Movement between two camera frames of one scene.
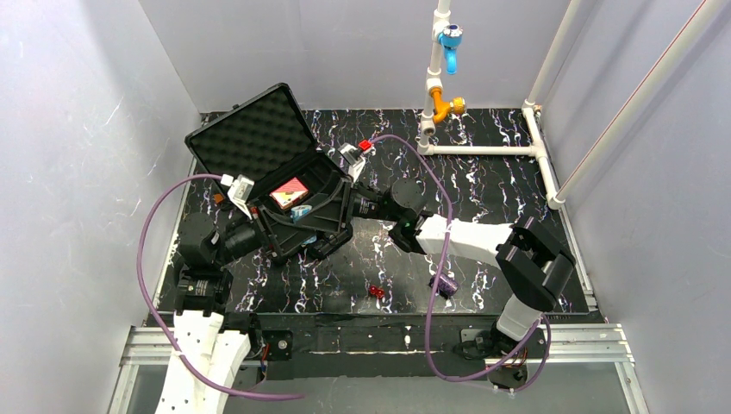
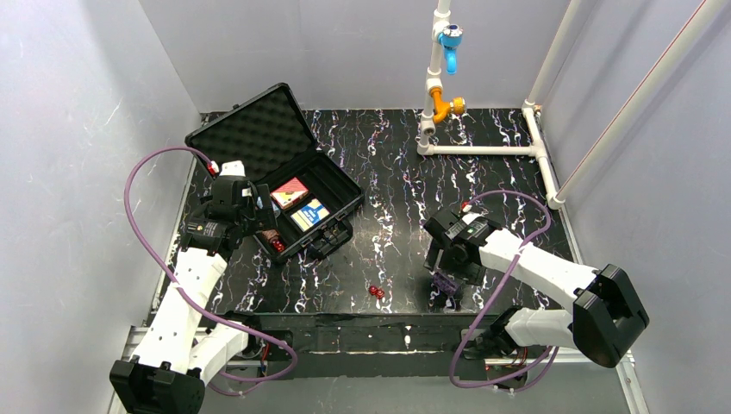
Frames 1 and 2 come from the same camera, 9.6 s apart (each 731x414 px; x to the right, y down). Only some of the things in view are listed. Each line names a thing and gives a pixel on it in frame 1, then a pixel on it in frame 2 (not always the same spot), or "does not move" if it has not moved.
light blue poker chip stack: (298, 211) to (277, 210)
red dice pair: (378, 292) does not move
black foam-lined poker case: (299, 197) does not move
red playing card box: (290, 192) does not move
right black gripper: (349, 192) to (446, 274)
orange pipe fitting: (456, 105) does not move
